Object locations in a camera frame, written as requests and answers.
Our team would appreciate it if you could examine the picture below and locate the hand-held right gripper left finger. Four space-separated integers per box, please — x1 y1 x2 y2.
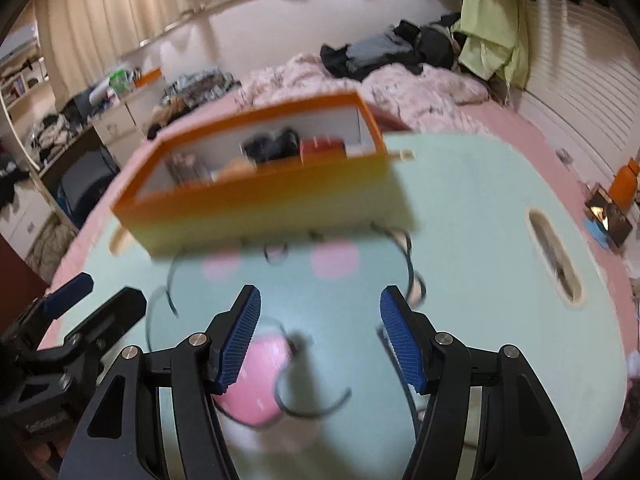
57 284 263 480

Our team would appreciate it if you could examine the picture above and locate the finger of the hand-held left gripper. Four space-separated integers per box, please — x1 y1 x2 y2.
0 273 95 347
61 287 148 362

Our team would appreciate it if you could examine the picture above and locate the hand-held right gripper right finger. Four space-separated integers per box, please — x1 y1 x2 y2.
379 284 583 480

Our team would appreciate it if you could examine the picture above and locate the orange cardboard box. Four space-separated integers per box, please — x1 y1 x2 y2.
110 91 426 263

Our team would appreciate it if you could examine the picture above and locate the black shiny doll garment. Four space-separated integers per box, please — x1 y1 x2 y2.
241 129 301 165

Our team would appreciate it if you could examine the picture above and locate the reddish brown small box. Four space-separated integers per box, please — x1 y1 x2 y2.
299 136 347 165

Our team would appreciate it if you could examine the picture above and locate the dark red door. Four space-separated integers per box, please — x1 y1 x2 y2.
0 232 51 321

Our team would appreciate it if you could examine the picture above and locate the grey shaggy rug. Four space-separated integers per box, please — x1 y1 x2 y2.
25 210 78 273

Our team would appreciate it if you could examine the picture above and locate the white chest of drawers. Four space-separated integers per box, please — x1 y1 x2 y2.
0 190 61 256

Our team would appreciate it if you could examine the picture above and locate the black bag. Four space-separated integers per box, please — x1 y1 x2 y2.
57 147 121 228

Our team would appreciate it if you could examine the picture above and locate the heap of mixed clothes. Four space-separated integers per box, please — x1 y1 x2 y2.
27 112 83 161

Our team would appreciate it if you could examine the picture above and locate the white desk with drawers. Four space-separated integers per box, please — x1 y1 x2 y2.
30 85 166 171

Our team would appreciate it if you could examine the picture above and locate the tan garment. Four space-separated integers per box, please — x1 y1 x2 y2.
147 97 193 138

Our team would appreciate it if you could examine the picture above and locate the green-lidded jar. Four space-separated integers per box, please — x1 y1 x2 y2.
109 69 133 95

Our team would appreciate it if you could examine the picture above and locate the dusky pink ribbed cushion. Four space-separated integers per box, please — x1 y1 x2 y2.
370 105 416 133

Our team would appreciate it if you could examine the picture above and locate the small orange box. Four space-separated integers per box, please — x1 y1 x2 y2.
134 66 163 88

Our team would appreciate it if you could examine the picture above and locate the brown open box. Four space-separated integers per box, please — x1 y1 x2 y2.
585 185 633 248

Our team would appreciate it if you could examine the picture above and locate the grey patterned garment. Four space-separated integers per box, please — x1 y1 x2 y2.
162 67 238 106

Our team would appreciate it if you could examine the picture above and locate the white air conditioner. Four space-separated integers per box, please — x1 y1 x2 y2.
0 25 41 56

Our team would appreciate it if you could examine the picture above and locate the pink floral blanket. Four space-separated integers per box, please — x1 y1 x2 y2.
240 52 493 133

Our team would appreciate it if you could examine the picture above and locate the orange bottle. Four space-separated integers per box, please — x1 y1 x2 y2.
611 157 640 211

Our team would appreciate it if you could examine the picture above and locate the cream curtain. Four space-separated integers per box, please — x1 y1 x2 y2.
35 0 416 81

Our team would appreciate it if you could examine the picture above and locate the pile of dark clothes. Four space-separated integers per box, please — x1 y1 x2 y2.
320 20 463 81

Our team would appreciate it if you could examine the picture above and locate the white slatted headboard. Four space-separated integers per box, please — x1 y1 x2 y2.
520 0 640 196

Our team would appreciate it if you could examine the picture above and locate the light green cloth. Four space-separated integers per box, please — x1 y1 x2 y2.
457 0 531 91

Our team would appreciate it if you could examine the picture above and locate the white wall shelf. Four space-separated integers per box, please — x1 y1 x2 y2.
0 52 48 111

